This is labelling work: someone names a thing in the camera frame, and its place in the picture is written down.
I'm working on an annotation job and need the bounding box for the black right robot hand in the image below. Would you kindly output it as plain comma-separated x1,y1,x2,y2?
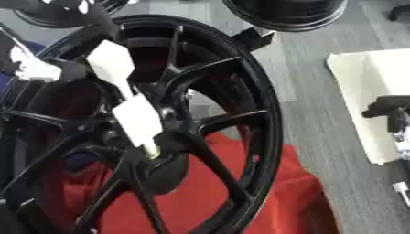
360,94,410,134

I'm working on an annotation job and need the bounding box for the black spoked wheel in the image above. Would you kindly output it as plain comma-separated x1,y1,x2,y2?
0,13,286,234

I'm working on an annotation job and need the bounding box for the black bracket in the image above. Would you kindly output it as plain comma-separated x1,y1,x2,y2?
229,26,277,52

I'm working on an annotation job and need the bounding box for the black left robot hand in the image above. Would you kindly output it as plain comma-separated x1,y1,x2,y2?
39,0,122,83

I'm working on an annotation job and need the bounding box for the white pin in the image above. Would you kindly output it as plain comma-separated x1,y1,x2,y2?
110,93,166,160
84,38,138,100

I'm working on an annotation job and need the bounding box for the black round wheel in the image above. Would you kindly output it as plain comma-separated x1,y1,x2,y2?
11,0,132,30
221,0,350,34

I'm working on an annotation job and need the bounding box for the white flat board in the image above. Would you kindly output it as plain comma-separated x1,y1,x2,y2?
325,48,410,165

